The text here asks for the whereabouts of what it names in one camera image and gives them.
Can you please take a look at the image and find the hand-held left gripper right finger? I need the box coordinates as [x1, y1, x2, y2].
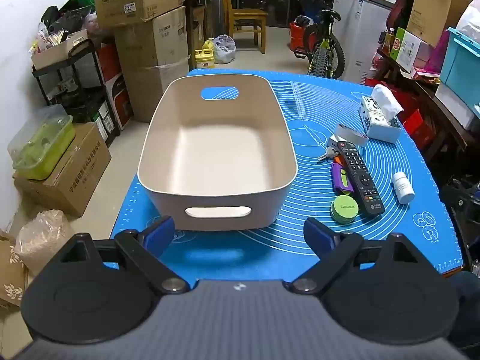
[290, 217, 419, 295]

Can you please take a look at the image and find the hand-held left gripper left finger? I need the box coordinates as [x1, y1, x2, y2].
[58, 215, 190, 295]

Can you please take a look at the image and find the green round tin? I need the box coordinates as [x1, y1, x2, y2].
[330, 195, 360, 225]

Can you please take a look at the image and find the purple toy knife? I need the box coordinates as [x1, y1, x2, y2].
[331, 156, 355, 196]

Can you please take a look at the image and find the black remote control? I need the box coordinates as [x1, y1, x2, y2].
[335, 140, 386, 217]

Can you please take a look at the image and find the beige plastic storage bin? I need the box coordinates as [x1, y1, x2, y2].
[137, 75, 299, 232]

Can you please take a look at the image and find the white tape roll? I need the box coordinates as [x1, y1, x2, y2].
[334, 124, 370, 148]

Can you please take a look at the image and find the white pill bottle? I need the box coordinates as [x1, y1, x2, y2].
[392, 172, 416, 205]

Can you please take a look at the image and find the blue silicone baking mat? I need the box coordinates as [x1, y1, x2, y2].
[110, 68, 463, 282]

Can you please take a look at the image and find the bunch of keys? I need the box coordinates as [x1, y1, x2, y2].
[318, 146, 340, 163]

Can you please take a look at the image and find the red packet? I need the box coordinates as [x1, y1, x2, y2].
[403, 109, 436, 151]

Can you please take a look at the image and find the dark wooden side table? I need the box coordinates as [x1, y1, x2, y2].
[375, 49, 480, 166]

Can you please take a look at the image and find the low brown cardboard box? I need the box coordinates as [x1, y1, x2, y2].
[13, 122, 112, 218]

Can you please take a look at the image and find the person's leg in jeans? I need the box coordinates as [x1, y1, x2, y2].
[450, 270, 480, 347]

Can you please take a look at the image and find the clear bag of shavings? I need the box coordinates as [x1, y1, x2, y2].
[15, 210, 76, 276]

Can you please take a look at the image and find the white tissue box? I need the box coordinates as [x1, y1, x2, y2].
[358, 84, 405, 144]

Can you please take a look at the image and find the large brown cardboard box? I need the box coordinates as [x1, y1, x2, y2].
[114, 6, 189, 70]
[120, 60, 189, 123]

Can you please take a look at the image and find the teal storage box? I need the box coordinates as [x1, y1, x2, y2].
[439, 27, 480, 94]

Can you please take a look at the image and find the red and black carton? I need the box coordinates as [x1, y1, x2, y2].
[98, 43, 134, 128]

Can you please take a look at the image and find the green container with clear lid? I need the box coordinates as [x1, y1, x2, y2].
[7, 104, 76, 181]

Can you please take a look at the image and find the pink box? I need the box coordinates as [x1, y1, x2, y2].
[424, 30, 451, 74]

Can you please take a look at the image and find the brown leaf-print paper bag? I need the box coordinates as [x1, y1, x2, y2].
[0, 230, 29, 308]

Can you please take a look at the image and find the black utility cart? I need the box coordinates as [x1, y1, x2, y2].
[32, 39, 117, 147]

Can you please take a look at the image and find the green and white carton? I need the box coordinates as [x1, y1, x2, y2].
[389, 27, 421, 73]

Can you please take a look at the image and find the yellow plastic jug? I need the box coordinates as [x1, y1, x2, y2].
[194, 38, 216, 70]

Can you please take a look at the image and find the black and green bicycle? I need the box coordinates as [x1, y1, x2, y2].
[294, 0, 361, 79]

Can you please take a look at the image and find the white plastic bag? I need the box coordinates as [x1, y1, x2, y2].
[212, 34, 238, 64]

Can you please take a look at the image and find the white chest freezer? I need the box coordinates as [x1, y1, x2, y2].
[332, 0, 394, 83]

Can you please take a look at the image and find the red canister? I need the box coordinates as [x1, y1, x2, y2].
[289, 17, 319, 59]

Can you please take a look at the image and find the beige basket with clutter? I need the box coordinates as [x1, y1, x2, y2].
[31, 30, 89, 70]

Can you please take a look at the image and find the wooden chair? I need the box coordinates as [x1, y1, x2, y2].
[221, 0, 269, 55]

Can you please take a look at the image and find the black bag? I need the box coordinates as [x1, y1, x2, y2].
[40, 5, 92, 32]

